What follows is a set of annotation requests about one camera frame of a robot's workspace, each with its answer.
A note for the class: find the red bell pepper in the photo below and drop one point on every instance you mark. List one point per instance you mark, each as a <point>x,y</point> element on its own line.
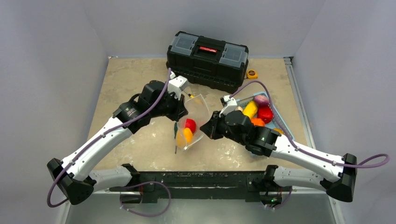
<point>265,114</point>

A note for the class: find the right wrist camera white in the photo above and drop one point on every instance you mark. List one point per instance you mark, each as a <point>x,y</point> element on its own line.
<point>229,105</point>

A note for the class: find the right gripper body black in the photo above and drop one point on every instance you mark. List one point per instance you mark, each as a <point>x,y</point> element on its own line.
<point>212,127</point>

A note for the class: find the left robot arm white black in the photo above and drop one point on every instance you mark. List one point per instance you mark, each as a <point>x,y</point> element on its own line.
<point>75,175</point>

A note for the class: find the yellow mango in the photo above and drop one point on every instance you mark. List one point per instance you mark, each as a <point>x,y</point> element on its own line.
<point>251,109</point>

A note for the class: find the clear zip top bag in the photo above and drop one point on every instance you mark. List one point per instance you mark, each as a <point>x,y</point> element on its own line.
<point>198,111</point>

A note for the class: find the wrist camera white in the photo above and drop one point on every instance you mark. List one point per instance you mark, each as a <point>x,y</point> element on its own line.
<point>229,105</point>
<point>176,85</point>

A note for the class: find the beige mushroom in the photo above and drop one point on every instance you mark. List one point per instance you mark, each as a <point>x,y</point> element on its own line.
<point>239,109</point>

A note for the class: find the red tomato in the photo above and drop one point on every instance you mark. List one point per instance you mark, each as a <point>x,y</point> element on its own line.
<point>191,125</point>

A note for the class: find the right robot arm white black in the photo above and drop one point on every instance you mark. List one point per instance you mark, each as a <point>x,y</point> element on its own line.
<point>332,174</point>

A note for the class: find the yellow tape measure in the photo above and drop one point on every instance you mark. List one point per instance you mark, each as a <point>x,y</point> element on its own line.
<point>251,74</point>

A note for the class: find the light blue plastic basket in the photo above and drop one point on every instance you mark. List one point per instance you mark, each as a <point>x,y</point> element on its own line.
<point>276,122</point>

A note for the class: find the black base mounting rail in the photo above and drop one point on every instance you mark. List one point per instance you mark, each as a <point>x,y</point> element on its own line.
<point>250,186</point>

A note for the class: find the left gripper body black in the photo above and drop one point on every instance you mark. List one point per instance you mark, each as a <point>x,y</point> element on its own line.
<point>172,106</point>

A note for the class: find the green handled screwdriver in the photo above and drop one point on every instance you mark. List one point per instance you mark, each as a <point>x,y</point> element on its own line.
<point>175,136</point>

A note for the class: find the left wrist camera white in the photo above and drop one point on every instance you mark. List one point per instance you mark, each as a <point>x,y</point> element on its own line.
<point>176,85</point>

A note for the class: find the black plastic toolbox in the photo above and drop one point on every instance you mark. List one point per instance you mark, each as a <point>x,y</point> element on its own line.
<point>214,63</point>

